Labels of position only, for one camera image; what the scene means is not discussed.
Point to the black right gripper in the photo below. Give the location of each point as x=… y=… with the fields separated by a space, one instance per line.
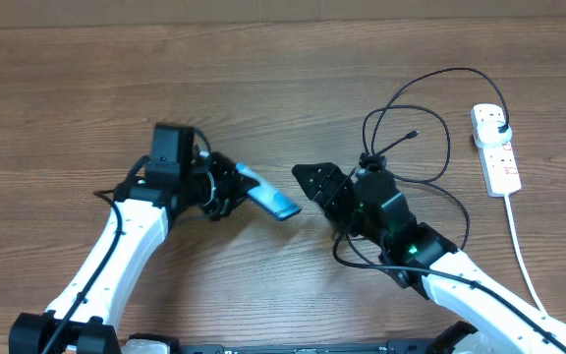
x=330 y=175

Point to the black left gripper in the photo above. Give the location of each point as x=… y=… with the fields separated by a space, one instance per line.
x=233 y=182

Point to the Galaxy smartphone blue screen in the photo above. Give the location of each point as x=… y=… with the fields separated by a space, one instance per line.
x=268 y=197

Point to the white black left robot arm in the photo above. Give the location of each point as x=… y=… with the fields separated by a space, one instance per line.
x=144 y=208

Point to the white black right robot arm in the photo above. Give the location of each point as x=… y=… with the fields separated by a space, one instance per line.
x=493 y=319

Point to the white charger plug adapter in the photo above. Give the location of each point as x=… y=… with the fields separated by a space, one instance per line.
x=488 y=134

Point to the white power strip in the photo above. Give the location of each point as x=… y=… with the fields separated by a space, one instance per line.
x=498 y=164

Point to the brown cardboard backdrop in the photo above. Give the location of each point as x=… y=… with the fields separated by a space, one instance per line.
x=16 y=14

